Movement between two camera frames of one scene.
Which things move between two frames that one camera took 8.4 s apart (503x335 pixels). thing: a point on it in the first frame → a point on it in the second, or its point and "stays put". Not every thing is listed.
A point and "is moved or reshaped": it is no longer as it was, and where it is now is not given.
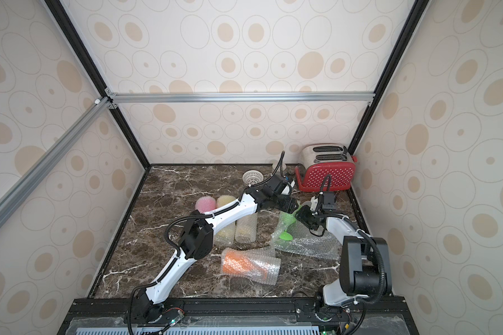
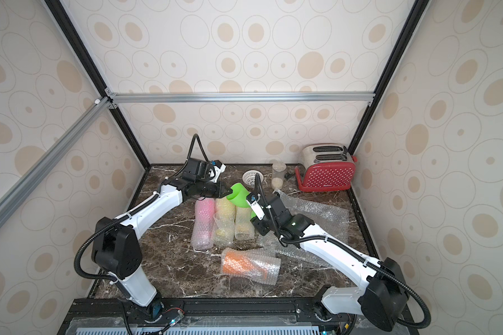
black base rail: [239, 316] stays put
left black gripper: [290, 204] → [219, 192]
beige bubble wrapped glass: [246, 229] stays put
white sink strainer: [251, 177] stays put
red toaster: [319, 160] stays put
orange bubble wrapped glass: [253, 264] stays put
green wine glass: [286, 220] is moved or reshaped
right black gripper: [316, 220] → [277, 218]
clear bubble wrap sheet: [289, 234] is moved or reshaped
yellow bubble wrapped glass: [226, 236] stays put
